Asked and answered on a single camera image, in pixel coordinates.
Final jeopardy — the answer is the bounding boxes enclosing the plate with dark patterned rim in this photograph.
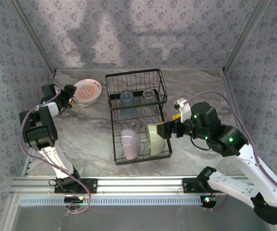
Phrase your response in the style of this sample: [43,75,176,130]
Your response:
[75,96,98,108]

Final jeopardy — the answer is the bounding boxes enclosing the white plate orange sun print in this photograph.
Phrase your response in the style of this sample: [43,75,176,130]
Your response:
[72,77,103,103]

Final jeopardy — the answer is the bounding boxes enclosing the cream bowl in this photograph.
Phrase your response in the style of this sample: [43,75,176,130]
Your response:
[145,123,166,157]

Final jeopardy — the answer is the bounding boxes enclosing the clear glass cup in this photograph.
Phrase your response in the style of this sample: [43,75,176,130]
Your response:
[143,89,156,100]

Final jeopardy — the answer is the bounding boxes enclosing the purple bowl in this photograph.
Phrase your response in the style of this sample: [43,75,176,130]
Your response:
[120,128,141,161]

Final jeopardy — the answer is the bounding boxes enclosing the black wire dish rack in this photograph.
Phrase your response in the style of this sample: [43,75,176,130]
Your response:
[105,68,173,166]

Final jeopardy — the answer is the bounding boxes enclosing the blue translucent cup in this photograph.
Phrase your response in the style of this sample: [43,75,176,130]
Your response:
[120,90,137,116]

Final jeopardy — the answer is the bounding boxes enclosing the right small circuit board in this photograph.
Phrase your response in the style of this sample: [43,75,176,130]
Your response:
[200,195,217,209]

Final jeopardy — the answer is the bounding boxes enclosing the small circuit board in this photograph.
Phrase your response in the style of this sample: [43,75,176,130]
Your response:
[200,195,217,209]
[64,195,85,204]

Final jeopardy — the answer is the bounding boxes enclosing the left small circuit board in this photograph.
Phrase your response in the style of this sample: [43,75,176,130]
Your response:
[64,195,85,204]

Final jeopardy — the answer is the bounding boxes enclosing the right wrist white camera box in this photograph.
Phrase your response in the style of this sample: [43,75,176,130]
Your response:
[173,97,192,124]

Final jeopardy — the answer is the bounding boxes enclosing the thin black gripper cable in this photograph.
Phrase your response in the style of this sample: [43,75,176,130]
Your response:
[191,138,210,151]

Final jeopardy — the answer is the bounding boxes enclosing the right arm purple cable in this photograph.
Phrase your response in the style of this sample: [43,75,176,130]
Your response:
[185,91,277,211]

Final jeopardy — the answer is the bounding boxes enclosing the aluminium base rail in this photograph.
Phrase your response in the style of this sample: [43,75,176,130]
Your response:
[11,175,252,196]

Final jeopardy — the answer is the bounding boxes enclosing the aluminium frame post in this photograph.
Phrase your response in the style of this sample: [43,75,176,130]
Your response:
[9,0,57,74]
[222,0,272,73]

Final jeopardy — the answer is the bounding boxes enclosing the white slotted cable duct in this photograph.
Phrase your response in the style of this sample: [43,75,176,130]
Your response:
[19,196,204,206]

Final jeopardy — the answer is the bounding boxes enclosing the aluminium frame leg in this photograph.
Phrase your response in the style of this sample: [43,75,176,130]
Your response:
[1,194,21,231]

